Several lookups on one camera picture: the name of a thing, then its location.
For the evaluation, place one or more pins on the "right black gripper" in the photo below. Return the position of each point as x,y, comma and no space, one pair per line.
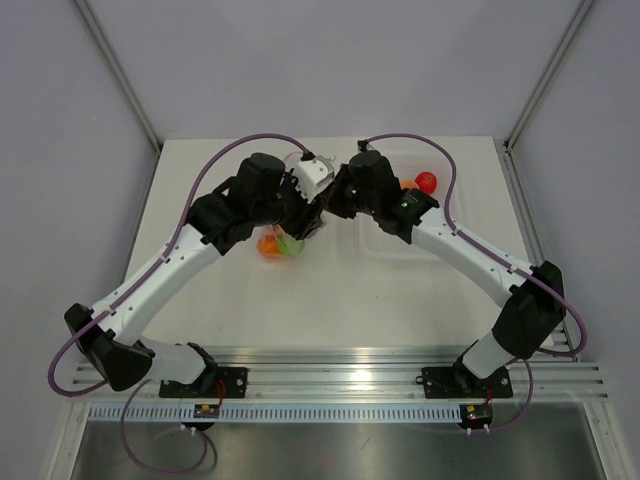
334,192

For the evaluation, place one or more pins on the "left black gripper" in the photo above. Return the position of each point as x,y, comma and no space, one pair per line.
309,214

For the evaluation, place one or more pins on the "white radish with leaves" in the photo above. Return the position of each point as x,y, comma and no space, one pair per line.
289,246

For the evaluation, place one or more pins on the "clear zip top bag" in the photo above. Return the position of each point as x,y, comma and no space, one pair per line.
310,221

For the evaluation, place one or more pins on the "orange carrot with green top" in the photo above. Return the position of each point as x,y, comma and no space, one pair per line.
267,246

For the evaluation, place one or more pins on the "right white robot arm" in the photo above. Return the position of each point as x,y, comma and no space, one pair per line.
528,295

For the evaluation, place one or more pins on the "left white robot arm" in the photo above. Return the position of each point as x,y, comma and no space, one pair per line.
110,333

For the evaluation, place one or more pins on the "white plastic basket tray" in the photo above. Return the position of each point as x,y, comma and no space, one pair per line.
362,237

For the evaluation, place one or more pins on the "peach fruit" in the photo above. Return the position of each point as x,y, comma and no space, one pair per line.
409,184

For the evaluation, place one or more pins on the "red tomato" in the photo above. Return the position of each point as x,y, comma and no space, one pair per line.
427,182

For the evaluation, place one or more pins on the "left circuit board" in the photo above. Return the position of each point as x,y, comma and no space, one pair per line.
207,410

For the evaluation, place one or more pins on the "circuit board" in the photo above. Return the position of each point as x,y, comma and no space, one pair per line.
474,413
207,410

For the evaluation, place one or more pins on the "right circuit board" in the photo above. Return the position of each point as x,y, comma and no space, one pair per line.
474,413

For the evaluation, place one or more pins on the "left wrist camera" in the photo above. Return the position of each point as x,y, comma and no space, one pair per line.
313,176

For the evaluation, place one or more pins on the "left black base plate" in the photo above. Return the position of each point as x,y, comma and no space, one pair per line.
235,382

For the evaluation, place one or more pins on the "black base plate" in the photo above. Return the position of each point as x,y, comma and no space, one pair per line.
235,382
449,382

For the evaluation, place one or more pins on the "white slotted cable duct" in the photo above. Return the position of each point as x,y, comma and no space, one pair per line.
282,413

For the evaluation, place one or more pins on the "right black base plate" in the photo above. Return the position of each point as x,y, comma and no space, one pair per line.
449,382

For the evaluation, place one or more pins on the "aluminium rail frame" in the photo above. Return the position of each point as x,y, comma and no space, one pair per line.
387,374

